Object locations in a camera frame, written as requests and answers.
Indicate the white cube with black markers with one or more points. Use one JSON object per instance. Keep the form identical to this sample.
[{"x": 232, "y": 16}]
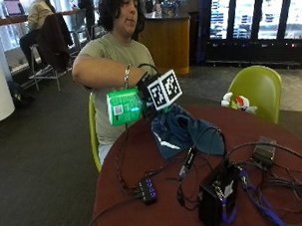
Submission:
[{"x": 165, "y": 90}]

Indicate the blue cloth bag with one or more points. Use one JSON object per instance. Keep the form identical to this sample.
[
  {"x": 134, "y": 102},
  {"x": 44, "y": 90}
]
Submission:
[{"x": 178, "y": 133}]

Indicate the green chair under person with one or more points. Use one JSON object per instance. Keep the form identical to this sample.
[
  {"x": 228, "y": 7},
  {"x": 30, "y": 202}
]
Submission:
[{"x": 93, "y": 135}]

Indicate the person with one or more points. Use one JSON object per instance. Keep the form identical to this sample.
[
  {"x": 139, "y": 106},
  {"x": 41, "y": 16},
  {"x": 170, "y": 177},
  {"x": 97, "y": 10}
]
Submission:
[
  {"x": 38, "y": 14},
  {"x": 112, "y": 51}
]

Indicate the round wooden counter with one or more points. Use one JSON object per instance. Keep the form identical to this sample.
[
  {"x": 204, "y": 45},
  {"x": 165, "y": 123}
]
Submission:
[{"x": 166, "y": 42}]

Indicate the black hub with blue lights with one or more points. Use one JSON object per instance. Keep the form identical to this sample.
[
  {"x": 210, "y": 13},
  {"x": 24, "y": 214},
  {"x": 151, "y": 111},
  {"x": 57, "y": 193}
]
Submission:
[{"x": 148, "y": 190}]

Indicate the white and red soft toy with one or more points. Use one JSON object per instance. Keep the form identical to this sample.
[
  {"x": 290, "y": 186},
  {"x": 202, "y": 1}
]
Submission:
[{"x": 242, "y": 102}]

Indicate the bottles on counter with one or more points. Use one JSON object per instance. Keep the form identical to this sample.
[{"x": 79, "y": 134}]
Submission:
[{"x": 170, "y": 6}]

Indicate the metal high chair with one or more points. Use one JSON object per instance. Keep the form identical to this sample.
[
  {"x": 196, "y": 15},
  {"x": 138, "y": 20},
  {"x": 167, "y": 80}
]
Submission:
[{"x": 45, "y": 74}]

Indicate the grey metal chair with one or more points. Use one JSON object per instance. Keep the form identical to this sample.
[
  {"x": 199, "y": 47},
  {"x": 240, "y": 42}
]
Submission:
[{"x": 78, "y": 26}]

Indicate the empty green chair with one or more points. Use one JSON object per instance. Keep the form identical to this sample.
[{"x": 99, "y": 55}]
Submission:
[{"x": 256, "y": 89}]

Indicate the black electronics box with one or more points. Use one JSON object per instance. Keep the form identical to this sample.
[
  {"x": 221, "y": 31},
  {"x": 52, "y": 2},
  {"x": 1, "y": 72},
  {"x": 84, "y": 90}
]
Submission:
[{"x": 215, "y": 198}]

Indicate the dark jacket on chair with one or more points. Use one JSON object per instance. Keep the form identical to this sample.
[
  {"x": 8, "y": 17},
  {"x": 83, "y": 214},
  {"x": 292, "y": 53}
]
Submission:
[{"x": 53, "y": 40}]

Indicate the grey power adapter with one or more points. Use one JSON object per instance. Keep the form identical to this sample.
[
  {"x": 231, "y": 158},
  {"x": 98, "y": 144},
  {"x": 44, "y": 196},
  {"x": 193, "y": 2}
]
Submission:
[{"x": 264, "y": 152}]

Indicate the dark bag on floor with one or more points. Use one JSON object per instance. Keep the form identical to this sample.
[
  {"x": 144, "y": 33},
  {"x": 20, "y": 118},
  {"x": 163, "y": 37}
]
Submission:
[{"x": 20, "y": 94}]

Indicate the glass door drinks fridges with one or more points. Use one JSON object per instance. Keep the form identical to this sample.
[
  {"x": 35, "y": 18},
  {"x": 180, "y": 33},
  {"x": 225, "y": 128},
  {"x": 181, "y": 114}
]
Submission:
[{"x": 254, "y": 23}]

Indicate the wooden bar counter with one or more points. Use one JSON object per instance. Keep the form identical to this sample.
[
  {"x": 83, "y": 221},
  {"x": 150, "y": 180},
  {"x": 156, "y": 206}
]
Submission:
[{"x": 8, "y": 20}]

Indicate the laptop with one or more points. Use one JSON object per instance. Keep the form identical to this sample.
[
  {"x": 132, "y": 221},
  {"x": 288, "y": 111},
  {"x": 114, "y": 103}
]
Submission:
[{"x": 13, "y": 6}]

